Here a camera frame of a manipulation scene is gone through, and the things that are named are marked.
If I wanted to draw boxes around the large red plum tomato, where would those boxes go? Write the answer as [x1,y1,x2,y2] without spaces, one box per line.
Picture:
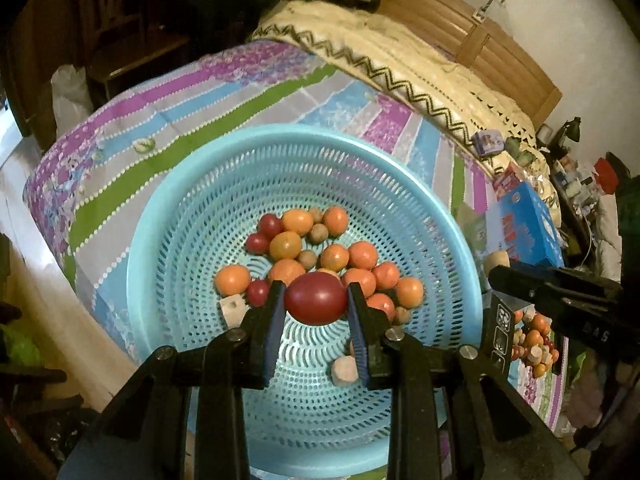
[283,271,349,326]

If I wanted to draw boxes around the dark wooden chair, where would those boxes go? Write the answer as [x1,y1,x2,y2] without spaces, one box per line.
[65,0,191,96]

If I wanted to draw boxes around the pile of oranges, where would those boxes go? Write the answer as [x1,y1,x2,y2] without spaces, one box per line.
[214,206,426,321]
[512,307,561,378]

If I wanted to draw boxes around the colourful printed cardboard box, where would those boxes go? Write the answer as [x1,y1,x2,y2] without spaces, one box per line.
[485,181,565,268]

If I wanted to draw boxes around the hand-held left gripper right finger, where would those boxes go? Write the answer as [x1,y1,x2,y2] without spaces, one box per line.
[346,282,586,480]

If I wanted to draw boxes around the green plastic bag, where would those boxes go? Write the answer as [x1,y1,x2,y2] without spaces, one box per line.
[0,320,43,368]

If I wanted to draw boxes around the pinkish tan chunk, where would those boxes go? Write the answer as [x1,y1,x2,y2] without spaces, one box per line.
[330,356,360,387]

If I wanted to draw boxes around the black desk lamp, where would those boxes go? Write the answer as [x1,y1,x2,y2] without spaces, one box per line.
[550,116,583,148]

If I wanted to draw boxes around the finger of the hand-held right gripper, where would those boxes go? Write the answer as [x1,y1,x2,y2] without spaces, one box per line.
[487,264,626,307]

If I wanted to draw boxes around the red cloth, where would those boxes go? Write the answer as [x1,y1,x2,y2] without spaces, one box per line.
[595,157,623,193]

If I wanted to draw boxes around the pale cube chunk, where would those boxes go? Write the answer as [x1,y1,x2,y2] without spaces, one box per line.
[220,295,249,328]

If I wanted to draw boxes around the white plastic bag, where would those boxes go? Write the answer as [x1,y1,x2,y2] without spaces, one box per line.
[50,64,96,136]

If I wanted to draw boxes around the green leafy sprigs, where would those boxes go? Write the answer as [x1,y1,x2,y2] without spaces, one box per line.
[504,136,536,166]

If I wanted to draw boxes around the purple printed packet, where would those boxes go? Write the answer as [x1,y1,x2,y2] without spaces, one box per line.
[472,130,503,157]

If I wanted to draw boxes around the blue perforated plastic basket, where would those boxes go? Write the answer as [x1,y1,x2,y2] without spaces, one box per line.
[126,124,485,466]

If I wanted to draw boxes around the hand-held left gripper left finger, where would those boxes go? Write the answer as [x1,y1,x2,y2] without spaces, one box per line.
[57,280,288,480]

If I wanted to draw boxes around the wooden headboard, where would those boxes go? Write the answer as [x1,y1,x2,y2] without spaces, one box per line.
[372,0,563,128]

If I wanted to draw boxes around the striped floral bedsheet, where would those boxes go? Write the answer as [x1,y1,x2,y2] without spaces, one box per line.
[22,40,571,431]

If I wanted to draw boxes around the cream zigzag quilt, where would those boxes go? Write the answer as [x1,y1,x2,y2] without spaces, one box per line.
[250,0,558,196]

